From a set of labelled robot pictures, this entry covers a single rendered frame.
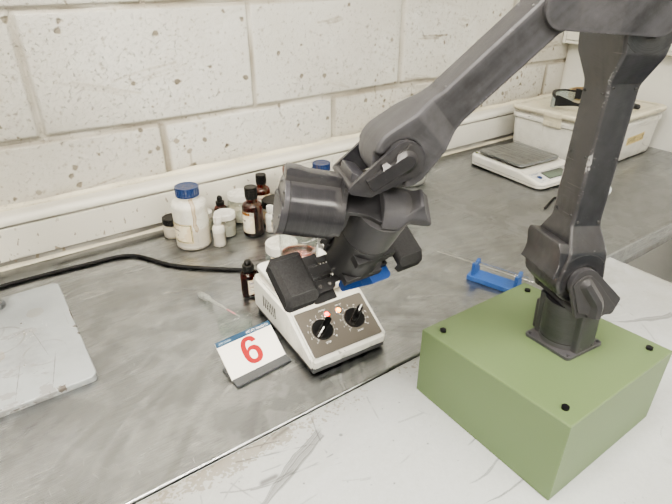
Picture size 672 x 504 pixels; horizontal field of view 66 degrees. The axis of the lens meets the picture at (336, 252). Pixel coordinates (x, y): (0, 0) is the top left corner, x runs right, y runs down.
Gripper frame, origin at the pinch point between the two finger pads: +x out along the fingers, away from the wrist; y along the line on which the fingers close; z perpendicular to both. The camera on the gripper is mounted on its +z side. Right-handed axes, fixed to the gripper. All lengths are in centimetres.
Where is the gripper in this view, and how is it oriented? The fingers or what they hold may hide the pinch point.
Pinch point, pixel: (335, 281)
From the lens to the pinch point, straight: 64.1
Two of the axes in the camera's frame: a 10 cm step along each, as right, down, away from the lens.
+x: -2.8, 4.8, 8.3
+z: -4.5, -8.3, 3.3
